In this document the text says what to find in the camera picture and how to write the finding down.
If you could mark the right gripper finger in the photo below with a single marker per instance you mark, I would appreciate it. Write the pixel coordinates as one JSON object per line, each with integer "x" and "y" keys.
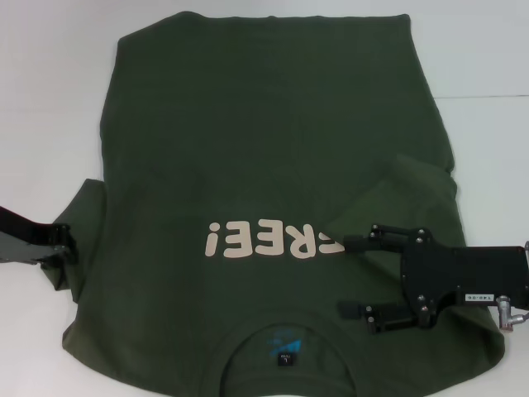
{"x": 392, "y": 320}
{"x": 355, "y": 243}

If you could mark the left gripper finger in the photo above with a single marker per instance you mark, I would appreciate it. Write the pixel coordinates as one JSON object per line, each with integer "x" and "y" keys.
{"x": 62, "y": 258}
{"x": 37, "y": 221}

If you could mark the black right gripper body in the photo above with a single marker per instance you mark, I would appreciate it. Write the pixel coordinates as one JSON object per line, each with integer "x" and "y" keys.
{"x": 475, "y": 273}

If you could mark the dark green FREE t-shirt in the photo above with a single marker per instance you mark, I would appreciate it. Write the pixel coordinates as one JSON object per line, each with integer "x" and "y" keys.
{"x": 264, "y": 124}

